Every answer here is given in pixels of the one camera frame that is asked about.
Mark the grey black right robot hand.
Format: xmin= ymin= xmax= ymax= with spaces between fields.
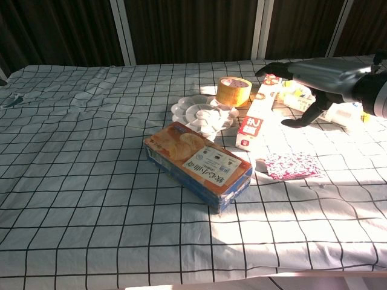
xmin=255 ymin=58 xmax=362 ymax=129

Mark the yellow packing tape roll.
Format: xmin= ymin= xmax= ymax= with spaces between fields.
xmin=215 ymin=76 xmax=253 ymax=108

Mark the long white red wrap box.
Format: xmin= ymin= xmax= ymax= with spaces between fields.
xmin=235 ymin=73 xmax=282 ymax=152

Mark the orange blue cracker box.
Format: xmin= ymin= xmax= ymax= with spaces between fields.
xmin=143 ymin=121 xmax=253 ymax=214

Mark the dark brown curtain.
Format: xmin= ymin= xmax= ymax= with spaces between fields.
xmin=0 ymin=0 xmax=387 ymax=78

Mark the clear white yellow plastic package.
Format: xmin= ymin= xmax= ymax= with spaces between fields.
xmin=275 ymin=79 xmax=372 ymax=132

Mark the white black checked tablecloth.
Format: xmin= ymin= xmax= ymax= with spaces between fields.
xmin=0 ymin=56 xmax=387 ymax=286

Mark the pink patterned pouch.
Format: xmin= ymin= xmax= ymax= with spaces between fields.
xmin=255 ymin=152 xmax=323 ymax=181

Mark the white flower-shaped paint palette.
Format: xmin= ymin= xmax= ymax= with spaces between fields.
xmin=171 ymin=94 xmax=240 ymax=142

